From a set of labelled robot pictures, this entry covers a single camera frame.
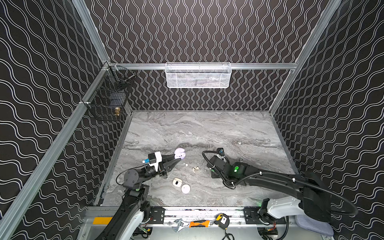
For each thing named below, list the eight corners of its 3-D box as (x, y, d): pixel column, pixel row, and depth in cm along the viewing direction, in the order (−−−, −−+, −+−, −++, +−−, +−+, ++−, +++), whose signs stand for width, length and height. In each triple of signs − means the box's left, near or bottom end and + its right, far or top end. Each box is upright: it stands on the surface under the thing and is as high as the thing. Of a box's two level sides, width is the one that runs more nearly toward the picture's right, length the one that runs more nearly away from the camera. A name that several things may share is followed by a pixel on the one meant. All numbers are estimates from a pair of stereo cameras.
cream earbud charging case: (171, 185, 86) (171, 184, 84) (174, 178, 89) (174, 177, 87) (180, 188, 85) (180, 186, 83) (183, 180, 88) (182, 179, 86)
